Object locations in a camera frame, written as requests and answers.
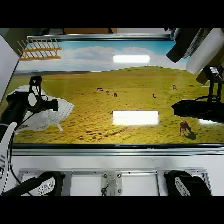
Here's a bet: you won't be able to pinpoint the silver frame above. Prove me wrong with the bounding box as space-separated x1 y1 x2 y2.
11 32 224 197

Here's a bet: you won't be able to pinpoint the white garment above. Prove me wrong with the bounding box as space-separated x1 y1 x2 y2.
185 28 224 75

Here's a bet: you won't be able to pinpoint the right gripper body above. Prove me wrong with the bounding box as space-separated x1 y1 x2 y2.
194 99 224 124

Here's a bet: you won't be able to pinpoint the white pants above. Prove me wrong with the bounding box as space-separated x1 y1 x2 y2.
14 84 76 133

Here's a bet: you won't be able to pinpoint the striped garment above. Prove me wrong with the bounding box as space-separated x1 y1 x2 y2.
184 28 212 58

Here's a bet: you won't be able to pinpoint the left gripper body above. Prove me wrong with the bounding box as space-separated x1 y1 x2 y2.
35 98 60 113

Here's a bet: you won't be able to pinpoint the black cable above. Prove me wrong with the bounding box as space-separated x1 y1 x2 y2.
7 133 23 188

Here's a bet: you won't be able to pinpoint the brown garment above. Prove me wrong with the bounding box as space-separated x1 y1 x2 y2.
195 49 224 85

